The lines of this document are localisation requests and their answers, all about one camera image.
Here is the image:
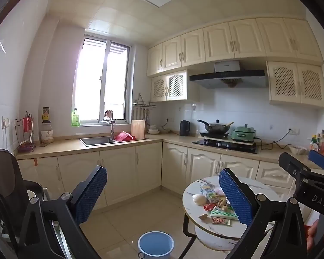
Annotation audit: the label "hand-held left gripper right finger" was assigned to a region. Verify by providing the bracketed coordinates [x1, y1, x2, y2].
[219, 168, 308, 259]

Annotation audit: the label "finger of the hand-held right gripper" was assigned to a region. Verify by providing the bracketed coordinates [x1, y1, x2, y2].
[279, 152, 313, 180]
[308, 150, 324, 172]

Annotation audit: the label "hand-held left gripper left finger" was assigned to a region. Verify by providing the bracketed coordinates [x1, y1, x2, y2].
[17, 165, 108, 259]

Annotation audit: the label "blue plastic bucket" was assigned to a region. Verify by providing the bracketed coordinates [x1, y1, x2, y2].
[138, 231, 175, 259]

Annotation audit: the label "person's right hand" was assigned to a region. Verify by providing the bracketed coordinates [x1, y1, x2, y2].
[306, 218, 321, 251]

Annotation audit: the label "group of condiment bottles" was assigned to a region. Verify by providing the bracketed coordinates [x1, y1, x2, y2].
[310, 129, 324, 157]

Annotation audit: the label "green white tissue packet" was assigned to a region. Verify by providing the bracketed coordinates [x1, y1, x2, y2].
[211, 206, 238, 220]

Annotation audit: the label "green white milk carton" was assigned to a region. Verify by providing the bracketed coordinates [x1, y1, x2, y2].
[200, 185, 224, 204]

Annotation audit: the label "cream base cabinets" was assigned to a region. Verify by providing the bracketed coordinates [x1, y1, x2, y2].
[16, 140, 297, 213]

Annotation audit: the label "round white marble table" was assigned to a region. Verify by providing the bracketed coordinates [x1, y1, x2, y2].
[178, 176, 283, 259]

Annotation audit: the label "black gas stove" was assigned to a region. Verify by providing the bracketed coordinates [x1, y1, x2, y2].
[192, 138, 260, 154]

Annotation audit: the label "steel kitchen sink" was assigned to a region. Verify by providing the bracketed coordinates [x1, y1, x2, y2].
[79, 136, 119, 147]

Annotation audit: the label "green electric cooker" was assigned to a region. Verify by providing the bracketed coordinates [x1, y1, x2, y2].
[230, 125, 257, 142]

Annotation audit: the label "red plastic basket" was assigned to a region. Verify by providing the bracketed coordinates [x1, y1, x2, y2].
[114, 131, 137, 142]

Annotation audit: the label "black induction cooker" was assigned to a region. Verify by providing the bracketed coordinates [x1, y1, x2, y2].
[199, 131, 230, 138]

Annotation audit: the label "steel faucet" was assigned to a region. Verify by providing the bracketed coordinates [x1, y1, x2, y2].
[105, 110, 116, 141]

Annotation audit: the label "black wok with lid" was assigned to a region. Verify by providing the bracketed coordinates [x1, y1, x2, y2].
[197, 119, 234, 134]

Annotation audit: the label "glass storage jar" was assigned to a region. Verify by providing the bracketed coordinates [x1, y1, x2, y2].
[40, 123, 54, 144]

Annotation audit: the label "green dish soap bottle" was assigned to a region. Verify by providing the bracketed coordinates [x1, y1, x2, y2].
[71, 108, 81, 127]

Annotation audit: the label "cream lattice door cabinet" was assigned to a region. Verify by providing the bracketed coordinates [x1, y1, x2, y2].
[266, 61, 324, 110]
[151, 69, 200, 101]

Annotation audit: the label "wooden cutting board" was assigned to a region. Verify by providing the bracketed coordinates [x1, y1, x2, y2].
[131, 120, 146, 139]

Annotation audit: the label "black electric kettle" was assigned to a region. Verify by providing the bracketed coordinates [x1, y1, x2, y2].
[179, 120, 191, 136]

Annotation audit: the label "black chair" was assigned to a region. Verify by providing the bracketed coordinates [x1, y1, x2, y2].
[0, 148, 79, 259]

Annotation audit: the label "hanging utensil rack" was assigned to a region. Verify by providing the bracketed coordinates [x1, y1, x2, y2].
[132, 94, 157, 122]

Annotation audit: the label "black range hood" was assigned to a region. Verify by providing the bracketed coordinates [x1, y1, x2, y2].
[189, 61, 268, 89]

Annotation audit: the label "sliding glass window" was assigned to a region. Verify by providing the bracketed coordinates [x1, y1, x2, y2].
[73, 34, 131, 126]

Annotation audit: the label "black power cable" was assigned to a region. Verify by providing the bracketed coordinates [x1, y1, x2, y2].
[255, 129, 293, 150]

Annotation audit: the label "wire knife rack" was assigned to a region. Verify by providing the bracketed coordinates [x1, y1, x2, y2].
[15, 111, 36, 152]

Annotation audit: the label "cream wall cabinet row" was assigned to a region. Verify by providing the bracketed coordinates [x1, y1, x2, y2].
[146, 18, 324, 76]

